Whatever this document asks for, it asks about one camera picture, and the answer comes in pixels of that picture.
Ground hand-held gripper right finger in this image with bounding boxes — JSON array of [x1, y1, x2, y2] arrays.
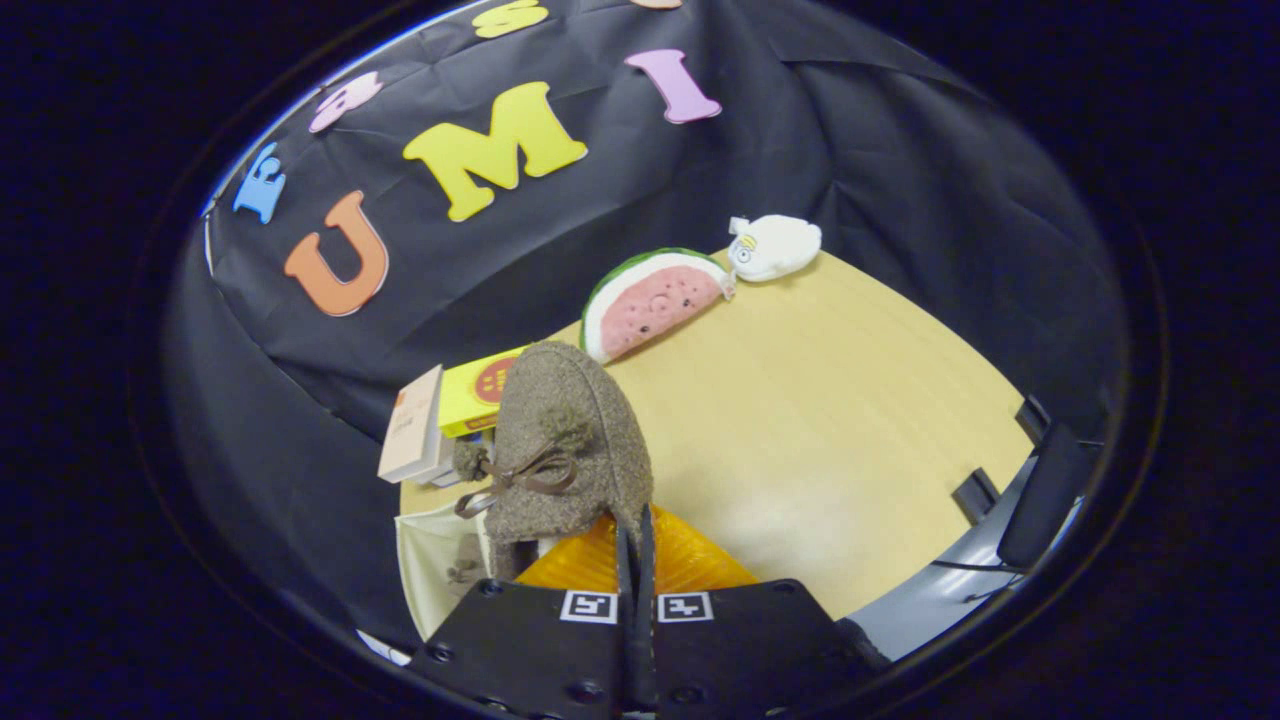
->
[[640, 503, 891, 720]]

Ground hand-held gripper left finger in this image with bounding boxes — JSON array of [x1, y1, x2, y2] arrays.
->
[[408, 510, 641, 720]]

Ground beige storage box white lid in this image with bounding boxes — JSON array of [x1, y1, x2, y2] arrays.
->
[[395, 500, 496, 641]]

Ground yellow cardboard box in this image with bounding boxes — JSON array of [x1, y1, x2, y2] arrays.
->
[[438, 345, 531, 439]]

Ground black table clamp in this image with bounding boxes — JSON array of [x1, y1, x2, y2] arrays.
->
[[1014, 395, 1053, 443], [952, 467, 1001, 527]]

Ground black chair backrest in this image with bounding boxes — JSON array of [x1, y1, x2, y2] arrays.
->
[[998, 420, 1098, 571]]

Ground watermelon slice plush toy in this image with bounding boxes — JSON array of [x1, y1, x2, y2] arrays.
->
[[580, 248, 736, 365]]

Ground white plush toy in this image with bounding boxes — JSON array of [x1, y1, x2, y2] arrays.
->
[[728, 214, 823, 283]]

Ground thin black cable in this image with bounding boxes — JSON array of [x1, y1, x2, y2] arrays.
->
[[930, 558, 1026, 603]]

